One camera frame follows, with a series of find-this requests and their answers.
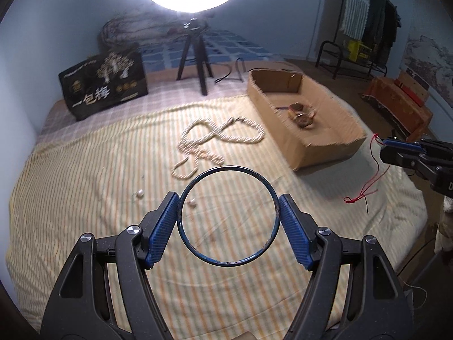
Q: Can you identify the red string cord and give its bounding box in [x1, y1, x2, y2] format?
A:
[342, 132, 392, 215]

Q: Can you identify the brown cardboard box tray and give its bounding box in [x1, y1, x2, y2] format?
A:
[247, 69, 367, 171]

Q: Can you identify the blue checked quilt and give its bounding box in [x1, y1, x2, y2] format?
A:
[140, 28, 283, 72]

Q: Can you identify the brown wooden chest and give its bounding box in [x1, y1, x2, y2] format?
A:
[361, 77, 433, 142]

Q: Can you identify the black clothes rack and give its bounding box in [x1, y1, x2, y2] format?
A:
[316, 0, 401, 79]

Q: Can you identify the black power cable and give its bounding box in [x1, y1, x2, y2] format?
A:
[214, 57, 249, 85]

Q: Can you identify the yellow striped bed cloth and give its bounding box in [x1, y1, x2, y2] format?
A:
[6, 93, 428, 340]

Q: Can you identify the thick white pearl rope necklace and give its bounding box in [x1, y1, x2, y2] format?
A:
[170, 116, 267, 180]

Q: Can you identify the dark blue bangle ring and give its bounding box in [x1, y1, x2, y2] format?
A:
[176, 164, 282, 268]

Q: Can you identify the black tripod stand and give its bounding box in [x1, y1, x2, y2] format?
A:
[177, 18, 213, 96]

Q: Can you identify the black snack bag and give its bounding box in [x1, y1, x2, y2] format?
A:
[58, 47, 148, 121]

